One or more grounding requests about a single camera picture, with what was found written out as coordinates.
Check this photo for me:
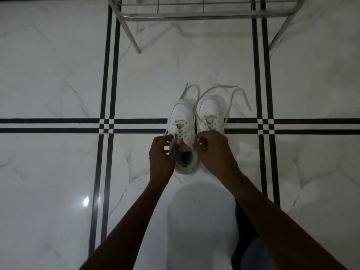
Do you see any person's right hand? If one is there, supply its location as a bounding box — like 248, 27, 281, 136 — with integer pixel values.
193, 130, 242, 184

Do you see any person's left hand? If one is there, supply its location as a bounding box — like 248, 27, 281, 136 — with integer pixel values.
149, 134, 181, 184

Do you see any white shoelace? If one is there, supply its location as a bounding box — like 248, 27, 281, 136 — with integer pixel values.
197, 85, 252, 130
164, 83, 201, 155

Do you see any person's left forearm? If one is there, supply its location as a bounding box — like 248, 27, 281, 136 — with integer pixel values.
79, 179, 169, 270

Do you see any person's right forearm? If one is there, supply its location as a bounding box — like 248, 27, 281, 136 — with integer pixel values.
220, 171, 349, 270

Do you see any white sneaker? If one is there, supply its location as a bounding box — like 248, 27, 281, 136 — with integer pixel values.
167, 99, 200, 175
195, 95, 226, 136

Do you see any person's dark trouser leg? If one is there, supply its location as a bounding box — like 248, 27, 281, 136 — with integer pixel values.
231, 199, 277, 270

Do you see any metal shoe rack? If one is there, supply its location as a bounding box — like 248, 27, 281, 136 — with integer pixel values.
106, 0, 308, 54

